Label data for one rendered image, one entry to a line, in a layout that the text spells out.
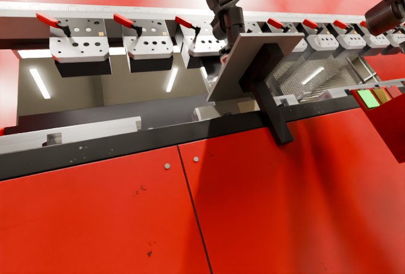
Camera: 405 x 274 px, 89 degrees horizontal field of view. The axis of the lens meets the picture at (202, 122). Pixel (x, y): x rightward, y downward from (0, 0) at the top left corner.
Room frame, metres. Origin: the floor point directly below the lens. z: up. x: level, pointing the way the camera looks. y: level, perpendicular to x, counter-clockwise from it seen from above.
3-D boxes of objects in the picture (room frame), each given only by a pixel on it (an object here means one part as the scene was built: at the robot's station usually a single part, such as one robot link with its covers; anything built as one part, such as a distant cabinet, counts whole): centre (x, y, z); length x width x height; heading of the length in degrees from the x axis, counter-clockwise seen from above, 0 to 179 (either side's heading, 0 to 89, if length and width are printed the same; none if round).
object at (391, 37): (1.08, -1.20, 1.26); 0.15 x 0.09 x 0.17; 112
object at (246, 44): (0.50, -0.17, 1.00); 0.26 x 0.18 x 0.01; 22
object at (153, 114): (1.02, 0.30, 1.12); 1.13 x 0.02 x 0.44; 112
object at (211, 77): (0.64, -0.11, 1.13); 0.10 x 0.02 x 0.10; 112
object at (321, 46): (0.86, -0.64, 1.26); 0.15 x 0.09 x 0.17; 112
